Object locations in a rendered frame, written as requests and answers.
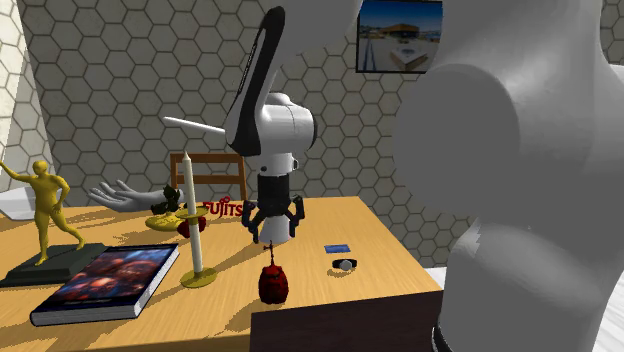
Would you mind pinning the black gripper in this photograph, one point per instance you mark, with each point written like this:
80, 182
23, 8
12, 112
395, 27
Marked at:
274, 192

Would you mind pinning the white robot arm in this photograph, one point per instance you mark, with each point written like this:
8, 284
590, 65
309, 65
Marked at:
512, 161

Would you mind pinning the white cup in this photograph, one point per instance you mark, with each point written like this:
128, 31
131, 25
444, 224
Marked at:
276, 231

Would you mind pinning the dark red pomegranate-shaped ornament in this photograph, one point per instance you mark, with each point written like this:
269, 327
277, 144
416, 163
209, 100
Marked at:
273, 285

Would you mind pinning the blue card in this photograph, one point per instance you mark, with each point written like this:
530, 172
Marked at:
337, 248

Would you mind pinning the wooden table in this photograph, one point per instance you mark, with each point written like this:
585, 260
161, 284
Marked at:
351, 222

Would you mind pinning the white candle in yellow holder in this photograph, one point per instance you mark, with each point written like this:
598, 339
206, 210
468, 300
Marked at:
192, 219

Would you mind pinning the black wristwatch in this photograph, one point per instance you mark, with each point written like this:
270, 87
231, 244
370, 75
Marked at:
344, 264

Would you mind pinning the small red round object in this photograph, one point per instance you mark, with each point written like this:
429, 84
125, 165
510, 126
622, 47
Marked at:
187, 228

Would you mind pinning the wooden chair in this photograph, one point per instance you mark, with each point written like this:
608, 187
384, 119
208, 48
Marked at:
207, 158

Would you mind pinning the yellow dish with dark plant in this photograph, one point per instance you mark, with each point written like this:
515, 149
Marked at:
163, 222

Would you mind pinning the dark robot stand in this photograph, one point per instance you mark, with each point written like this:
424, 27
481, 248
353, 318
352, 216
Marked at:
346, 324

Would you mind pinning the white hand sculpture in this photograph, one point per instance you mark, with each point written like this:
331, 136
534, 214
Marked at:
122, 199

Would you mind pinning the dark hardcover book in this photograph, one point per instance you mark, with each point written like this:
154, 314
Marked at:
105, 282

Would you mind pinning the yellow man figure on base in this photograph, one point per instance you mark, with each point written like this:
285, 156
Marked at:
48, 204

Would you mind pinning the framed wall picture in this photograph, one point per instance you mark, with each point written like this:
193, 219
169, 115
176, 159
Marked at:
397, 34

